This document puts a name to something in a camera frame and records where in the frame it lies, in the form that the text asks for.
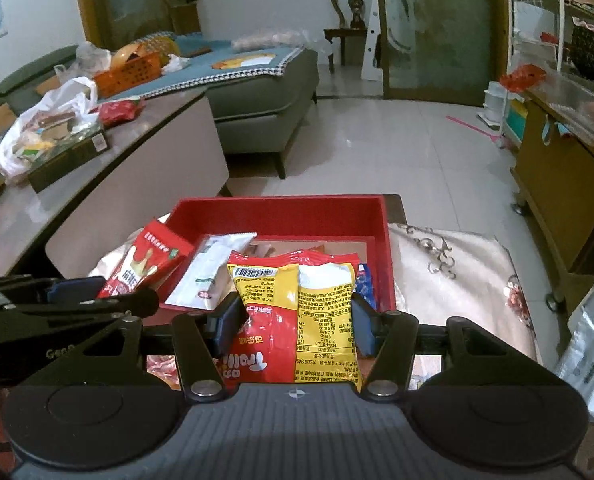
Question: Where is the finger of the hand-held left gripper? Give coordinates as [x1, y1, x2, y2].
[0, 274, 110, 307]
[0, 287, 160, 331]

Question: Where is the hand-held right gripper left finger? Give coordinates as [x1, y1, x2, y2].
[19, 301, 251, 403]

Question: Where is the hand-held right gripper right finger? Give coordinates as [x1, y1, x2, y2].
[352, 294, 570, 402]

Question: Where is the blue snack packet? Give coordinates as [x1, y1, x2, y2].
[354, 262, 378, 311]

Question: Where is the red snack packet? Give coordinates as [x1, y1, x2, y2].
[96, 219, 196, 301]

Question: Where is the plain white snack packet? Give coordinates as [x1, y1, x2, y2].
[164, 232, 258, 313]

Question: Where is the red yellow snack bag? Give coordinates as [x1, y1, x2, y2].
[225, 251, 364, 393]

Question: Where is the red cardboard box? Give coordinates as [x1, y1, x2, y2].
[147, 195, 397, 331]

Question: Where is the dark green box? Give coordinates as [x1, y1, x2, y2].
[27, 125, 110, 193]

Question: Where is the grey coffee table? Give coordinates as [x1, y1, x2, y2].
[0, 87, 230, 281]

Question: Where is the white plastic shopping bag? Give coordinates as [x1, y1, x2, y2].
[0, 77, 100, 183]

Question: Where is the grey sofa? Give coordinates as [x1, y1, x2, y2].
[0, 32, 320, 178]

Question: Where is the orange plastic basket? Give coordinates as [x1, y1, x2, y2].
[94, 42, 164, 98]

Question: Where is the pink stick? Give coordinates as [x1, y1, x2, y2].
[446, 115, 503, 141]

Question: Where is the white plastic bag with rolls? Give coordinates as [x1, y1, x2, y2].
[554, 272, 594, 421]

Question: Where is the clear plastic bag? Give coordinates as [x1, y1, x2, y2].
[232, 30, 333, 56]
[74, 42, 112, 73]

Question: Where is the blue sofa cover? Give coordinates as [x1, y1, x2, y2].
[127, 32, 305, 101]

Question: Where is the wooden cabinet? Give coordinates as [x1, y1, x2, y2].
[510, 72, 594, 311]

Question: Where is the white plastic container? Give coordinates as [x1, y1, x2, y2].
[483, 82, 508, 123]

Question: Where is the white perforated panel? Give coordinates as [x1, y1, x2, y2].
[359, 0, 413, 83]

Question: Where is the red ornament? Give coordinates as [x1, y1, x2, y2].
[500, 65, 548, 92]

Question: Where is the wooden framed glass door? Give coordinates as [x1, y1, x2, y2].
[72, 0, 200, 51]
[374, 0, 510, 107]

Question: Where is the white wire rack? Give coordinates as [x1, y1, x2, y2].
[507, 0, 594, 151]

